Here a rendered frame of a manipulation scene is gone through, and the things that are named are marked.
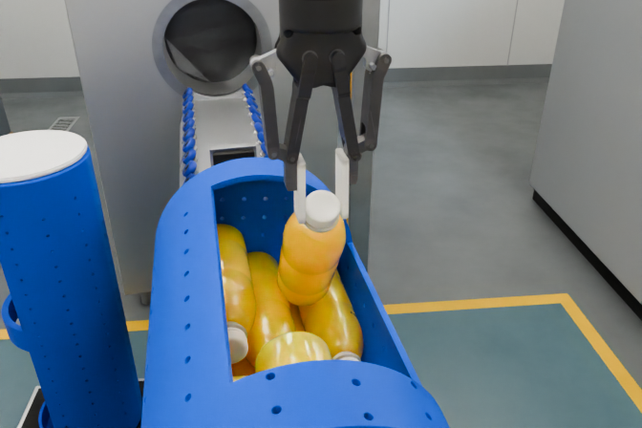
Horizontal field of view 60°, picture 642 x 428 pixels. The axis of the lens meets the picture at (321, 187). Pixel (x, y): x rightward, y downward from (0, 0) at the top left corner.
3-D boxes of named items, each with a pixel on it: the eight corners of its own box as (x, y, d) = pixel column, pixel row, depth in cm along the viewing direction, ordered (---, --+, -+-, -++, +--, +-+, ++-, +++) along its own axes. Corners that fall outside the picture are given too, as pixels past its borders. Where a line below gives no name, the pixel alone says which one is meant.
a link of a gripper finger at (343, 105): (319, 45, 54) (333, 41, 54) (341, 147, 59) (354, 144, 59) (329, 54, 50) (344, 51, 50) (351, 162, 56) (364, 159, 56)
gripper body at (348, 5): (355, -25, 53) (353, 71, 57) (267, -23, 52) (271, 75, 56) (379, -14, 47) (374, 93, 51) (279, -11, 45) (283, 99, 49)
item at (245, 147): (258, 203, 130) (254, 141, 122) (260, 211, 126) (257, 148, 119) (215, 207, 128) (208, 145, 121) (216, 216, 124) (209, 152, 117)
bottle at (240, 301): (194, 225, 77) (197, 313, 61) (246, 224, 78) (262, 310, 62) (193, 267, 80) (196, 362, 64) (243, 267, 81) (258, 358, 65)
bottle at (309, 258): (289, 312, 74) (303, 254, 58) (269, 267, 77) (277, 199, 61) (337, 292, 76) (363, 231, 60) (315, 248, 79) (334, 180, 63)
